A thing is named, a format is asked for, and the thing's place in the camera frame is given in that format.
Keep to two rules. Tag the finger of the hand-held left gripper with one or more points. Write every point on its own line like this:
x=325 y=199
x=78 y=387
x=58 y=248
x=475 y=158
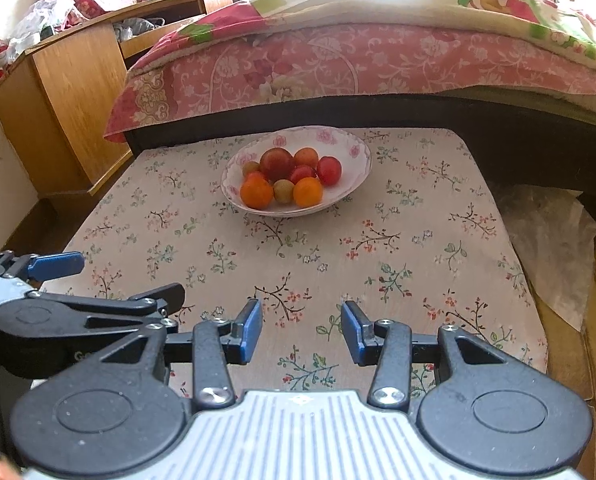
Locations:
x=58 y=264
x=163 y=297

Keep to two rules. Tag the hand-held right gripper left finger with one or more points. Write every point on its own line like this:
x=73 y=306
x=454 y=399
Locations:
x=252 y=332

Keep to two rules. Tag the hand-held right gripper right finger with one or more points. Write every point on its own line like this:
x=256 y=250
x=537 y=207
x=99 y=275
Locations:
x=350 y=332

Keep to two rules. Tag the small orange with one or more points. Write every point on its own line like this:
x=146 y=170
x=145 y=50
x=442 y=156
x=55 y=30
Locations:
x=308 y=192
x=306 y=156
x=256 y=195

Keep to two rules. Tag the small yellow-green fruit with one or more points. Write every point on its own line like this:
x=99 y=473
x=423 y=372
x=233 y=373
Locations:
x=250 y=166
x=283 y=191

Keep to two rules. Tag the small red tomato with stem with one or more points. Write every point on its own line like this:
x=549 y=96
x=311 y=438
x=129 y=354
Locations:
x=254 y=176

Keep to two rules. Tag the large red tomato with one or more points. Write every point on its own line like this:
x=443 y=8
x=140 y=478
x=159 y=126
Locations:
x=276 y=162

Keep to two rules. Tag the white floral plate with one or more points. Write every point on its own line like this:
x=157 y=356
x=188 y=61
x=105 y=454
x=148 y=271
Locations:
x=348 y=155

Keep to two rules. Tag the floral tablecloth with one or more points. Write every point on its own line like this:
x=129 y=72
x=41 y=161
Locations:
x=328 y=260

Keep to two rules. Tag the wooden nightstand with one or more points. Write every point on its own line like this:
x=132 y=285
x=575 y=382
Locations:
x=63 y=110

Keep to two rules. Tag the clear plastic sheet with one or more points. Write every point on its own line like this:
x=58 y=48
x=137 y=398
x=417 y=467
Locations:
x=543 y=240

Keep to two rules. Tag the white plastic bag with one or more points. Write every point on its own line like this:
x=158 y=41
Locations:
x=43 y=17

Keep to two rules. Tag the grey crumpled cloth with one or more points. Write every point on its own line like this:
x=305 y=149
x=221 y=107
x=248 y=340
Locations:
x=138 y=27

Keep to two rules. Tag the pink floral blanket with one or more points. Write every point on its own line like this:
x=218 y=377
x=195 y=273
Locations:
x=328 y=60

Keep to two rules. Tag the olive mattress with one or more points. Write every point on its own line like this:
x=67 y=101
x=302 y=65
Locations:
x=553 y=100

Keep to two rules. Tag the yellow-green floral quilt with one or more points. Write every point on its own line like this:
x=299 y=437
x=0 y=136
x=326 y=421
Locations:
x=428 y=5

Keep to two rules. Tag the dark bed frame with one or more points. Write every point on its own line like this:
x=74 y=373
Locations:
x=528 y=135

